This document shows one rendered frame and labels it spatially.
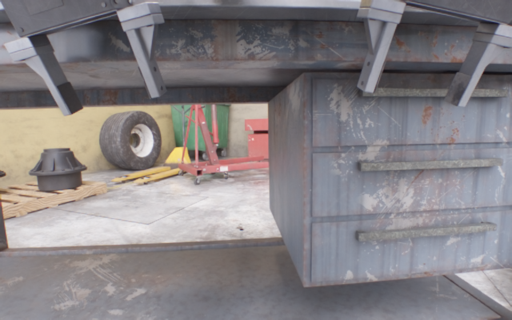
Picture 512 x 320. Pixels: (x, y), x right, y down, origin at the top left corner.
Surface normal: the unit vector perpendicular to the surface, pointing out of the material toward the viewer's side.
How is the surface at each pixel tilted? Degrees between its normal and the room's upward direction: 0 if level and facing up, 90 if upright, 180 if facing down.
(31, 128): 90
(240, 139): 90
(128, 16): 113
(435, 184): 90
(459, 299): 0
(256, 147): 90
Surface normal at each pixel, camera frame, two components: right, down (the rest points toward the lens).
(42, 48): 0.98, -0.13
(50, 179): 0.27, 0.11
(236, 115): -0.37, 0.11
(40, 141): 0.93, 0.03
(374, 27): 0.06, 0.50
